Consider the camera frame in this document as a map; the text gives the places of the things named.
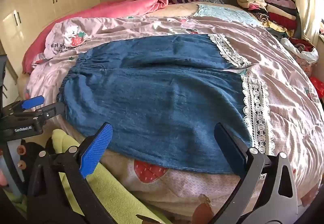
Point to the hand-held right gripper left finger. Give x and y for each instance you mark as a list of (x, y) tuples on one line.
[(97, 149)]

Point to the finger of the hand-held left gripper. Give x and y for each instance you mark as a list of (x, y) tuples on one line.
[(50, 110), (33, 102)]

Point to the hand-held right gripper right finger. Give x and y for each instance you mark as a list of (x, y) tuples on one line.
[(231, 149)]

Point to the blue denim pants lace trim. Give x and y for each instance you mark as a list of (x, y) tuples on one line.
[(151, 100)]

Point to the yellow-green cloth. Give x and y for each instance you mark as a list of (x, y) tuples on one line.
[(114, 196)]

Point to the pink strawberry printed duvet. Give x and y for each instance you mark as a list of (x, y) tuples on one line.
[(291, 112)]

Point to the red cloth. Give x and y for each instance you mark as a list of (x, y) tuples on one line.
[(318, 87)]

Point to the pink blanket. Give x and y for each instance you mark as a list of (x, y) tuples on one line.
[(114, 8)]

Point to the white plastic bag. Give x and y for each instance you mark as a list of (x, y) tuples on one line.
[(307, 55)]

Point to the light blue cloth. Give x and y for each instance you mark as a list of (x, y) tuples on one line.
[(227, 12)]

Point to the pile of folded clothes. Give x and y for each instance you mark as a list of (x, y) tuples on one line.
[(278, 11)]

